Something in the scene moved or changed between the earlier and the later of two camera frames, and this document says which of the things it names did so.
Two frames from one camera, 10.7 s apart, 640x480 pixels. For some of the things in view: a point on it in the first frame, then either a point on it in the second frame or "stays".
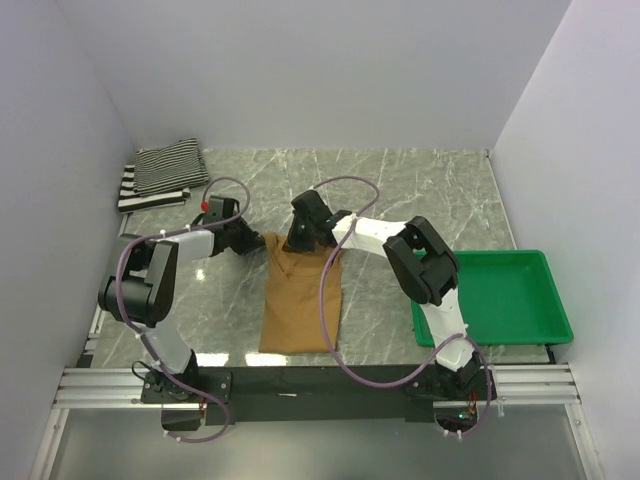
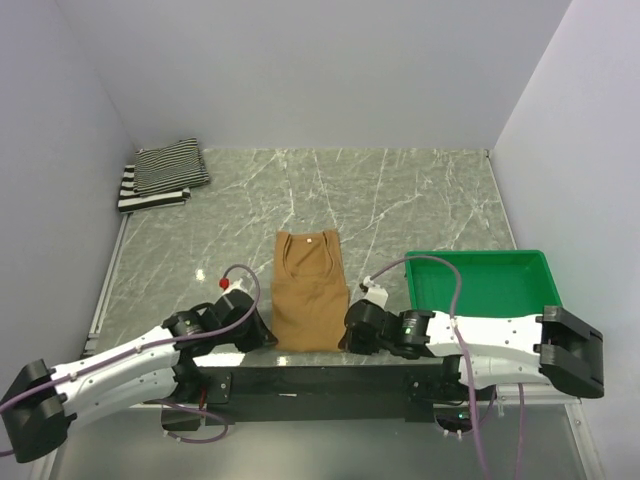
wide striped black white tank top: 130,201 stays
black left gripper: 252,239 to 261,335
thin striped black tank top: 170,168 stays
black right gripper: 292,242 to 351,343
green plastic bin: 506,297 stays
